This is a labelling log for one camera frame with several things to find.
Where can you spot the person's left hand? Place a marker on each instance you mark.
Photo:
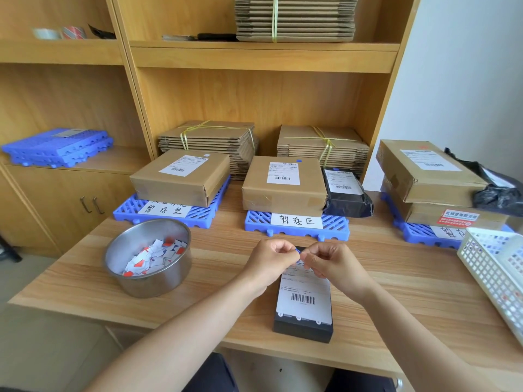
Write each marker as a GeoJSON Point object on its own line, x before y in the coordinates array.
{"type": "Point", "coordinates": [263, 263]}

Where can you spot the person's right hand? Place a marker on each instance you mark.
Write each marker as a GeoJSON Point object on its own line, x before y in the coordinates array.
{"type": "Point", "coordinates": [341, 269]}

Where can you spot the person's left thumb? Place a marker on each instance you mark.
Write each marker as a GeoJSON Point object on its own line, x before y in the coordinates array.
{"type": "Point", "coordinates": [291, 256]}

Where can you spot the person's right thumb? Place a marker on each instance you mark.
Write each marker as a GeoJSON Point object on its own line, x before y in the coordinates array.
{"type": "Point", "coordinates": [312, 260]}

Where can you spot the white shipping label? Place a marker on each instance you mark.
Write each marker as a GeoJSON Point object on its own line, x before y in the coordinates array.
{"type": "Point", "coordinates": [304, 295]}

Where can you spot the person's left forearm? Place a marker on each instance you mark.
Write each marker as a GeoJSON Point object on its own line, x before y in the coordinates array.
{"type": "Point", "coordinates": [179, 338]}

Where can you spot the person's right forearm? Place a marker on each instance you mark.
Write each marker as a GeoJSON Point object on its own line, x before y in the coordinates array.
{"type": "Point", "coordinates": [421, 342]}

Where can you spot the white handwritten paper sign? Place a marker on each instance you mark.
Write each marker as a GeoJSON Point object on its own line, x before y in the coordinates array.
{"type": "Point", "coordinates": [453, 232]}
{"type": "Point", "coordinates": [165, 210]}
{"type": "Point", "coordinates": [296, 221]}

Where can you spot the blue plastic pallet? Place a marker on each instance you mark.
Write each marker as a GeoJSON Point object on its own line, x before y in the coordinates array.
{"type": "Point", "coordinates": [257, 224]}
{"type": "Point", "coordinates": [126, 212]}
{"type": "Point", "coordinates": [416, 234]}

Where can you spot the labelled cardboard parcel box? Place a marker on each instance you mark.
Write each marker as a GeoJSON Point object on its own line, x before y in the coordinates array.
{"type": "Point", "coordinates": [171, 183]}
{"type": "Point", "coordinates": [282, 195]}
{"type": "Point", "coordinates": [425, 179]}

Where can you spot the black poly mailer parcel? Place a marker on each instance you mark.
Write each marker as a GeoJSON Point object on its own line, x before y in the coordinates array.
{"type": "Point", "coordinates": [347, 200]}

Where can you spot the black rectangular box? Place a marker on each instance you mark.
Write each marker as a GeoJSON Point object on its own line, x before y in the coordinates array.
{"type": "Point", "coordinates": [302, 332]}

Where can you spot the cardboard box with red sticker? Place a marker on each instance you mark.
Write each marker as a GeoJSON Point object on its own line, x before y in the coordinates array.
{"type": "Point", "coordinates": [421, 214]}

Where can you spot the pile of paper scraps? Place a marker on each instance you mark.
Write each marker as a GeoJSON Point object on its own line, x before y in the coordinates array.
{"type": "Point", "coordinates": [157, 259]}

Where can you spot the round steel bowl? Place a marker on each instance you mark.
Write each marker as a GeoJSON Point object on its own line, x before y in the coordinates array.
{"type": "Point", "coordinates": [157, 279]}

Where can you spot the person's dark trousers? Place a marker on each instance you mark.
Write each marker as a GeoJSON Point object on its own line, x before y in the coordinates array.
{"type": "Point", "coordinates": [212, 375]}

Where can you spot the wooden shelf unit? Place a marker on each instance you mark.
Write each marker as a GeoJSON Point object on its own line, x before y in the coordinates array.
{"type": "Point", "coordinates": [245, 89]}

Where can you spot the white plastic basket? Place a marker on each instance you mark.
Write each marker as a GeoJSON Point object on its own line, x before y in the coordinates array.
{"type": "Point", "coordinates": [490, 277]}

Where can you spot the stack of labels in basket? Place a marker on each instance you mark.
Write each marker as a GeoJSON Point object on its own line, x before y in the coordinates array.
{"type": "Point", "coordinates": [504, 251]}

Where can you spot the black plastic bag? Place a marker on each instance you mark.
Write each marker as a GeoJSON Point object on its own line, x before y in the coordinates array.
{"type": "Point", "coordinates": [496, 195]}

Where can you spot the stack of blue pallets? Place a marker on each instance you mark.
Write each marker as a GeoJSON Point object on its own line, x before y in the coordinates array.
{"type": "Point", "coordinates": [57, 148]}

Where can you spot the black chair base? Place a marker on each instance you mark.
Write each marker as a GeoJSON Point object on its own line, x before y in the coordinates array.
{"type": "Point", "coordinates": [9, 249]}

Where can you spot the black crumpled packet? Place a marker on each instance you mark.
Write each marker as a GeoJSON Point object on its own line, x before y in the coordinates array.
{"type": "Point", "coordinates": [101, 33]}

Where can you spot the red printed tape roll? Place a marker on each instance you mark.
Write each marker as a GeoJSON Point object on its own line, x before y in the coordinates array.
{"type": "Point", "coordinates": [74, 32]}

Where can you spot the clear tape roll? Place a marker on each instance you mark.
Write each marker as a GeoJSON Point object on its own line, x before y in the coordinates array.
{"type": "Point", "coordinates": [46, 34]}

